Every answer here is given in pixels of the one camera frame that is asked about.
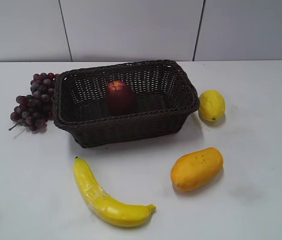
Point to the dark red apple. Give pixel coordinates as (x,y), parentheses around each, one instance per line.
(120,98)

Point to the black woven basket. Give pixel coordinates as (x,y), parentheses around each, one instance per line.
(165,97)

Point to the orange mango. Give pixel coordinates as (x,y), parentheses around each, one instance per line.
(196,169)

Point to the yellow lemon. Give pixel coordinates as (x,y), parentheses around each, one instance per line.
(212,105)

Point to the yellow banana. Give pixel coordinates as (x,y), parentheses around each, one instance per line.
(105,206)

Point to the purple grape bunch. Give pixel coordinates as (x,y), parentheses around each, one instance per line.
(34,110)

